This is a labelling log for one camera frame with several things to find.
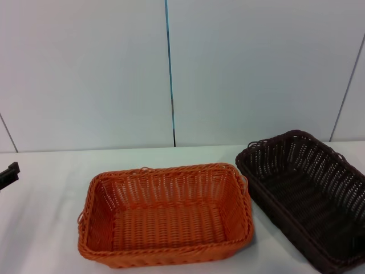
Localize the dark brown woven plastic basket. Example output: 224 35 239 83
235 130 365 274

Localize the orange woven plastic basket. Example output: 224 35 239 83
76 162 255 269

